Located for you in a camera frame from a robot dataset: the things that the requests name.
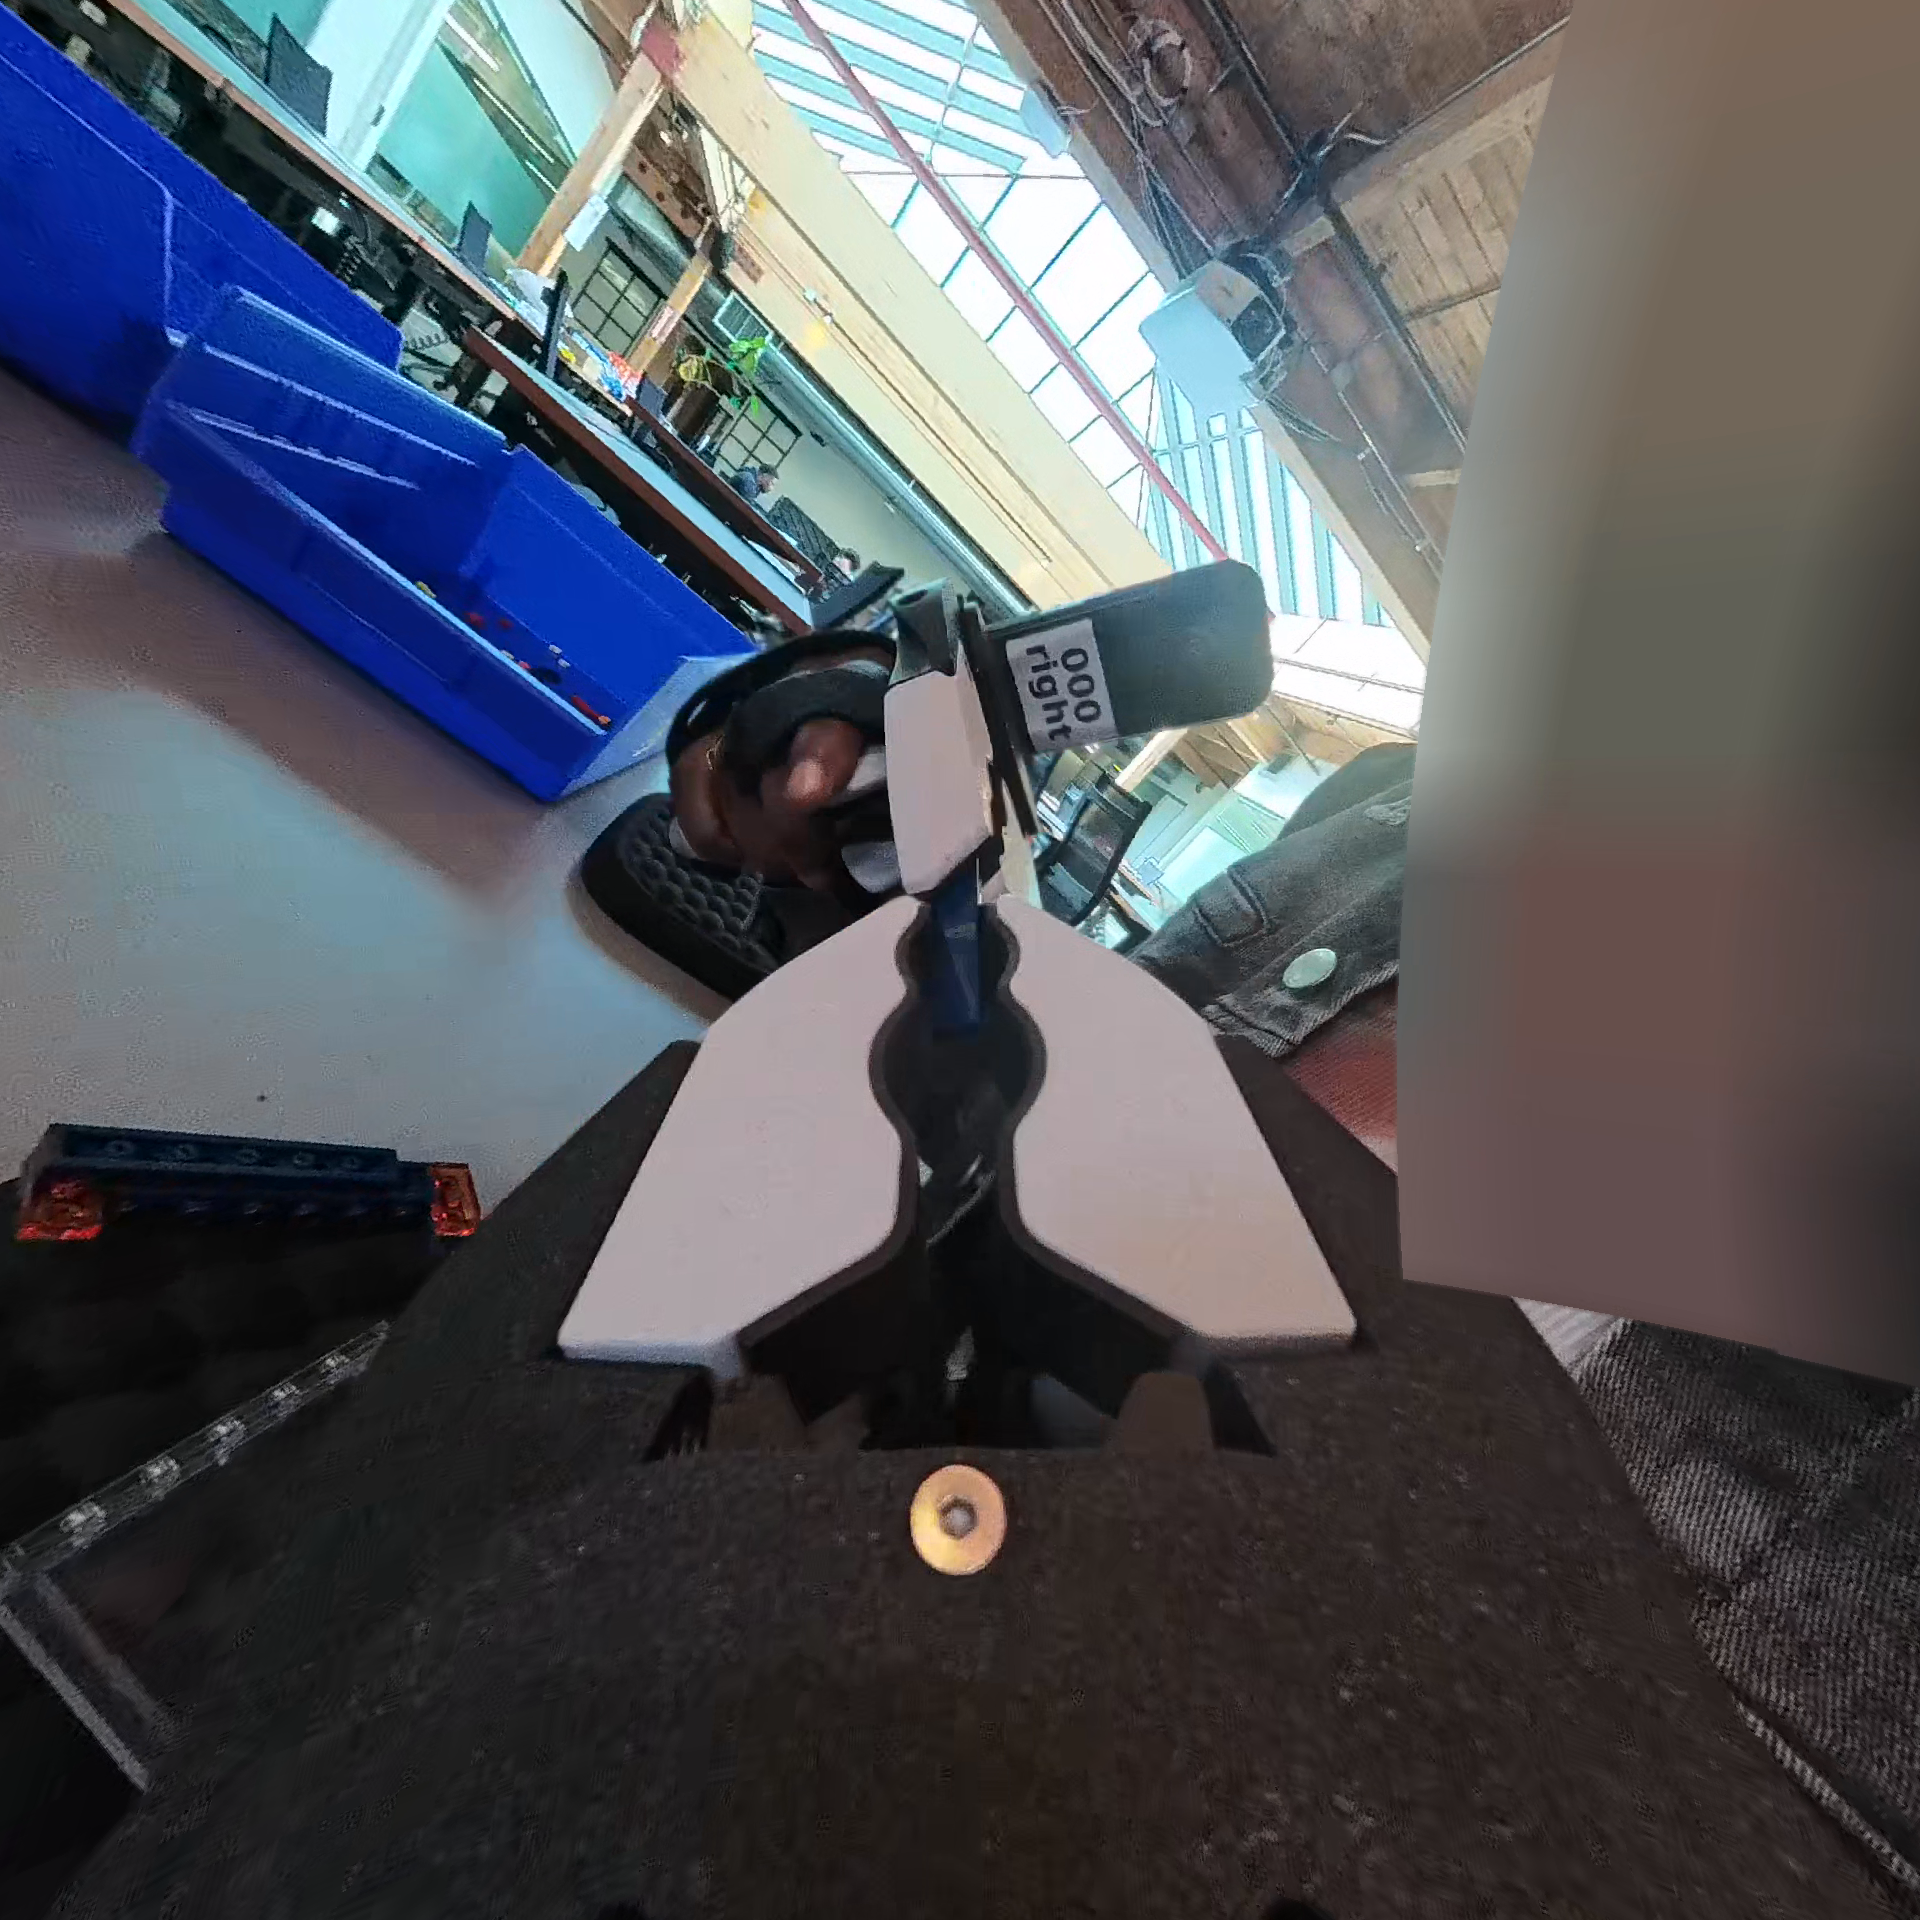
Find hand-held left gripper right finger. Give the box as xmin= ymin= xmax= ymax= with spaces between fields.
xmin=997 ymin=895 xmax=1363 ymax=1378

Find blue plastic bins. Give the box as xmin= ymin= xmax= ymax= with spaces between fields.
xmin=121 ymin=0 xmax=821 ymax=632

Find person's right hand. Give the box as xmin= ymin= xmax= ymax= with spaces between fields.
xmin=672 ymin=717 xmax=902 ymax=910

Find white ceiling-mounted box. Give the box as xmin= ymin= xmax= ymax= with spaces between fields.
xmin=1136 ymin=262 xmax=1266 ymax=426

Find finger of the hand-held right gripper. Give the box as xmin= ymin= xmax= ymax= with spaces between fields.
xmin=882 ymin=672 xmax=1010 ymax=903

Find thin blue brick strip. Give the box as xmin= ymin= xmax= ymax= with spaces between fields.
xmin=918 ymin=870 xmax=997 ymax=1040

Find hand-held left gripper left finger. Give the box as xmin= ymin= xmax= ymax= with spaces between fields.
xmin=555 ymin=895 xmax=925 ymax=1375

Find blue brick bar orange ends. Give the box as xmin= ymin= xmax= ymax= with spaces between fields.
xmin=14 ymin=1124 xmax=486 ymax=1249

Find small black cushioned pad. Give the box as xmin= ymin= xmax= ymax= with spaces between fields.
xmin=581 ymin=792 xmax=799 ymax=1002

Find scattered small colourful bricks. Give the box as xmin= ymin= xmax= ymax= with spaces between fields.
xmin=421 ymin=577 xmax=619 ymax=733

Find green potted plant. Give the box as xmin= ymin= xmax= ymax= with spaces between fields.
xmin=672 ymin=333 xmax=774 ymax=441

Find clear plastic brick panel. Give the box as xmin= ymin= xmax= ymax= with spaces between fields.
xmin=0 ymin=1321 xmax=397 ymax=1795

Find large black cushioned pad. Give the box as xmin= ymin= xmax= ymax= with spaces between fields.
xmin=0 ymin=1170 xmax=498 ymax=1920

